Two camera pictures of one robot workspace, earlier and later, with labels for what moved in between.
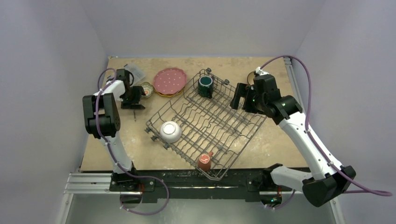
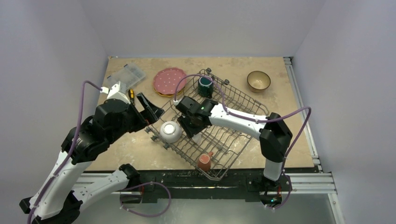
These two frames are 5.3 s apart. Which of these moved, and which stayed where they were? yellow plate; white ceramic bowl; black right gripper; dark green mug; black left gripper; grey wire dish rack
Moved: black right gripper; black left gripper
Stayed: white ceramic bowl; grey wire dish rack; yellow plate; dark green mug
